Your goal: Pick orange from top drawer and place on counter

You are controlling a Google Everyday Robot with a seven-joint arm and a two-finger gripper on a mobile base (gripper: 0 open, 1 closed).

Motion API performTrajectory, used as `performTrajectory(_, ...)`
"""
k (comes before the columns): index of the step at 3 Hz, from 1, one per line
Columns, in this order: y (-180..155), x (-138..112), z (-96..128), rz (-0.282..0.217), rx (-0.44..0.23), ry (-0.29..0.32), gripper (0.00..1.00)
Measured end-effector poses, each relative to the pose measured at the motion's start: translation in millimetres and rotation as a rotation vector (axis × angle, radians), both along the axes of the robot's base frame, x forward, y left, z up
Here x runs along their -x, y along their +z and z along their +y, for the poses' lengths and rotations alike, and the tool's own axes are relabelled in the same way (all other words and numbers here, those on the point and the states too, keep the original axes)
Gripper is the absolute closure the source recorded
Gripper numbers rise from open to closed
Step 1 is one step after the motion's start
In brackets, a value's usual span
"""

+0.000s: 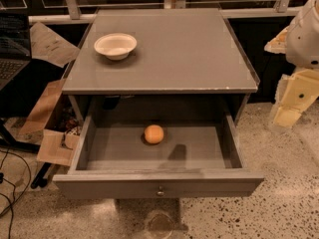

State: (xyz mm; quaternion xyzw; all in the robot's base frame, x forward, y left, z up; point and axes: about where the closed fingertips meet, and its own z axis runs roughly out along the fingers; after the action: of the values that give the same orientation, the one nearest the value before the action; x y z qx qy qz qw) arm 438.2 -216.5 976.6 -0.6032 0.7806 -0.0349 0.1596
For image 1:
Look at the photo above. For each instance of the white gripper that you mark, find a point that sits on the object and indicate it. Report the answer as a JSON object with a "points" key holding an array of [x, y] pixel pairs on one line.
{"points": [[304, 45]]}

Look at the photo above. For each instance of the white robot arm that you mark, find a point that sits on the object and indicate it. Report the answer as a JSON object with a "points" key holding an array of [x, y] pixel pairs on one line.
{"points": [[299, 42]]}

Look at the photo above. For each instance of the open cardboard box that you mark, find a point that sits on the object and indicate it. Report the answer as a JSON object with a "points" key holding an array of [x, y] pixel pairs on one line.
{"points": [[53, 116]]}

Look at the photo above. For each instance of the white railing bar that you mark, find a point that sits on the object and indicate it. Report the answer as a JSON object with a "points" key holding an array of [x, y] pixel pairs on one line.
{"points": [[60, 18]]}

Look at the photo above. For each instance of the metal drawer knob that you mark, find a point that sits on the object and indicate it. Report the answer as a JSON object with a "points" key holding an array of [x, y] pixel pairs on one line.
{"points": [[160, 192]]}

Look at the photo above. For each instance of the black table leg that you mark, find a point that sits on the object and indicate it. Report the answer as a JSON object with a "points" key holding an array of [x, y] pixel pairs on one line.
{"points": [[7, 140]]}

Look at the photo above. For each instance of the white paper bowl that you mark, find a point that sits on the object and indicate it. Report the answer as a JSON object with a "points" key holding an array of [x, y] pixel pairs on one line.
{"points": [[115, 46]]}

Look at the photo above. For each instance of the black laptop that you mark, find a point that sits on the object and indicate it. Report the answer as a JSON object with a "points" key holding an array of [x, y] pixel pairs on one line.
{"points": [[15, 46]]}

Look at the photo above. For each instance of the open grey top drawer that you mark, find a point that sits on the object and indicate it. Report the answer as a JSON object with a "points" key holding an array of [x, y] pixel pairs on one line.
{"points": [[195, 159]]}

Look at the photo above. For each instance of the grey cabinet with counter top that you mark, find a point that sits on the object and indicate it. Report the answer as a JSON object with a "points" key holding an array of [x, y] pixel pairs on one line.
{"points": [[179, 51]]}

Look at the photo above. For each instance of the crumpled brown paper sheet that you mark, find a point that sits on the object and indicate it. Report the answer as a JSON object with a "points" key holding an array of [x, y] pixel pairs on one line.
{"points": [[49, 46]]}

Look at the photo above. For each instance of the orange fruit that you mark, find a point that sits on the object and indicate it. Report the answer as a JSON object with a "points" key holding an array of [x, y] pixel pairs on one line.
{"points": [[153, 134]]}

